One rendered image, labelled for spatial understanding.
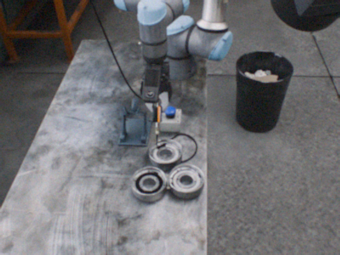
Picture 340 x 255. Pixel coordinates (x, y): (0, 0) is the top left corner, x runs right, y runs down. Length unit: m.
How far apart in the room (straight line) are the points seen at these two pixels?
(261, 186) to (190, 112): 0.94
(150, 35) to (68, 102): 0.59
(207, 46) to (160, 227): 0.67
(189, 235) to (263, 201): 1.13
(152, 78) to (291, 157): 1.47
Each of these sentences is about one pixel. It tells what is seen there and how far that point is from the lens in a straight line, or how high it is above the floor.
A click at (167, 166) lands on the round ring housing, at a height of 0.83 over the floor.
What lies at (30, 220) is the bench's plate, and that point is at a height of 0.80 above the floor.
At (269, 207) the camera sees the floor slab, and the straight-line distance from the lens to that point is 2.12.
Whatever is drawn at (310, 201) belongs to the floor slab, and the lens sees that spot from 2.20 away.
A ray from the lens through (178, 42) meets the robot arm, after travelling 1.45.
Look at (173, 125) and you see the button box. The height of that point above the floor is 0.83.
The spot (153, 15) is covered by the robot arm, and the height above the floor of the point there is 1.27.
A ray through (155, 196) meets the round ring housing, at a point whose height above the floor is 0.83.
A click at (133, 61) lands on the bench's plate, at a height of 0.80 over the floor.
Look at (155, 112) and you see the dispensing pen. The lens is 1.17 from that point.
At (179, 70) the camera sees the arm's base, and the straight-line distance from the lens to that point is 1.51.
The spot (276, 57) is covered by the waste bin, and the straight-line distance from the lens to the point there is 2.46.
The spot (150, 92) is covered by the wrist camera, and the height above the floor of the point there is 1.06.
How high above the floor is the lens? 1.70
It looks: 40 degrees down
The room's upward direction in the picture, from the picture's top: 4 degrees counter-clockwise
